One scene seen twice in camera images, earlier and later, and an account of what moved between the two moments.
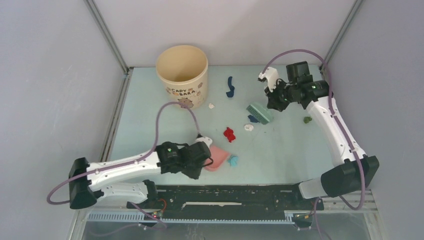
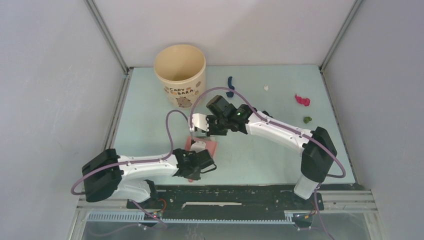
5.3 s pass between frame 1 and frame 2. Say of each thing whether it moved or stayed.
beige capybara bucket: stayed
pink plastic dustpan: moved
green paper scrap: stayed
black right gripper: moved
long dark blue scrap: stayed
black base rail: stayed
